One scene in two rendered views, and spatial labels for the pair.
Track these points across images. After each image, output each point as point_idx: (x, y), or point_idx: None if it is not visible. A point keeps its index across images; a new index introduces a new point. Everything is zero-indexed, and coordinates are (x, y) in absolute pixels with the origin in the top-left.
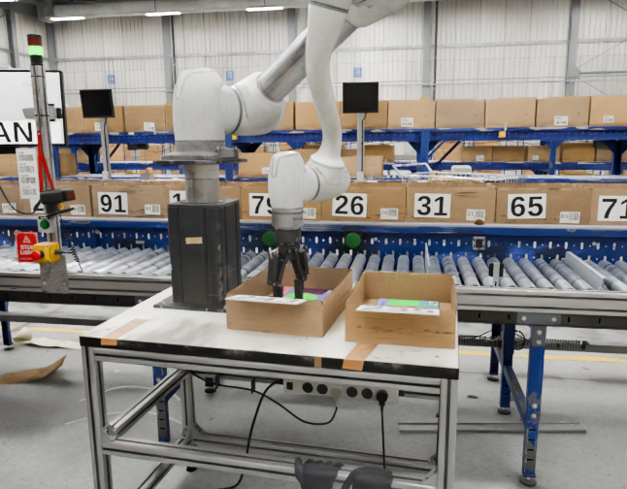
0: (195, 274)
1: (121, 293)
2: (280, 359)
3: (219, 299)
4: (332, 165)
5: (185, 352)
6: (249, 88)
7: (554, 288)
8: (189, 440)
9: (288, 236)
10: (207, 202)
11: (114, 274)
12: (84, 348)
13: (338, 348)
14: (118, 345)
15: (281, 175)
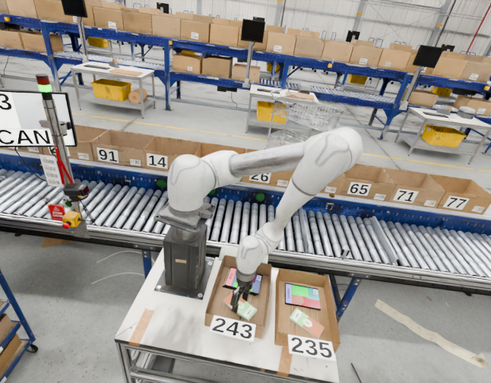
0: (180, 275)
1: (125, 241)
2: (240, 365)
3: (195, 288)
4: (277, 240)
5: (183, 355)
6: (223, 170)
7: (371, 261)
8: None
9: (246, 284)
10: (189, 239)
11: (118, 229)
12: (118, 343)
13: (272, 356)
14: (140, 346)
15: (248, 259)
